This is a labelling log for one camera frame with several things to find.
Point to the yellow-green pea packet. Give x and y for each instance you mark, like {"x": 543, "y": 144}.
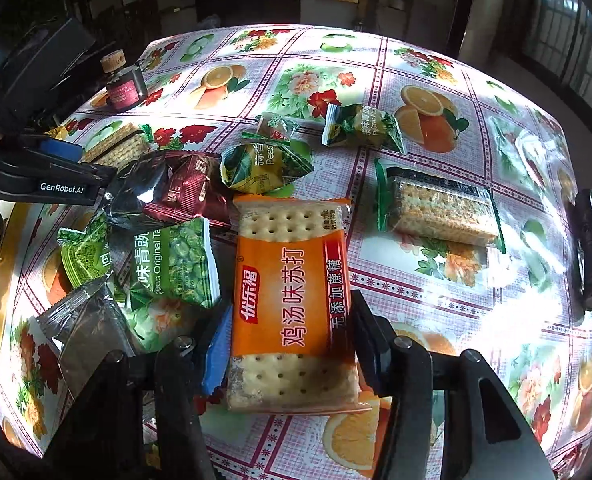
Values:
{"x": 263, "y": 167}
{"x": 361, "y": 127}

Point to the black flashlight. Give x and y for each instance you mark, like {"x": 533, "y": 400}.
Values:
{"x": 591, "y": 245}

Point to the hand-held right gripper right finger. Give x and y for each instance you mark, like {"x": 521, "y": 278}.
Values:
{"x": 368, "y": 345}

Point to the small orange-green packet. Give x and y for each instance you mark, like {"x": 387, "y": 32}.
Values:
{"x": 272, "y": 127}

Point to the orange cracker packet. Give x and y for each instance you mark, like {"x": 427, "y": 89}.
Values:
{"x": 288, "y": 300}

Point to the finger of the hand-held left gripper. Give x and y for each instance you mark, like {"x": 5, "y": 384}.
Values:
{"x": 101, "y": 176}
{"x": 58, "y": 149}

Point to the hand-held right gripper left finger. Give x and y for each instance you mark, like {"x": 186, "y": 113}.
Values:
{"x": 217, "y": 355}

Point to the dark wooden bench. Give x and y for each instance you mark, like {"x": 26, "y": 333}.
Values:
{"x": 46, "y": 70}

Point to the dark red jar with cork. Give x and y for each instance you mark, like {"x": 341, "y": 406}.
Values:
{"x": 123, "y": 85}

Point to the silver foil packet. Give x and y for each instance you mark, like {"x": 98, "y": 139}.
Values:
{"x": 88, "y": 332}

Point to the maroon snack packet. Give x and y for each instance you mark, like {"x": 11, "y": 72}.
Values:
{"x": 188, "y": 192}

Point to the window grille doors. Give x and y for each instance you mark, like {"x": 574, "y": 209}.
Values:
{"x": 571, "y": 25}

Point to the green striped packet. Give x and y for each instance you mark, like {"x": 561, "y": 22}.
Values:
{"x": 83, "y": 255}

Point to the clear green-edged cracker packet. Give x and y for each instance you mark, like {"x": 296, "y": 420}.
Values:
{"x": 441, "y": 207}

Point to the large green pea packet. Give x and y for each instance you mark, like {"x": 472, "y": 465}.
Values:
{"x": 176, "y": 260}

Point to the black foil packet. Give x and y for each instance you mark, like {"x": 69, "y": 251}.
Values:
{"x": 136, "y": 192}

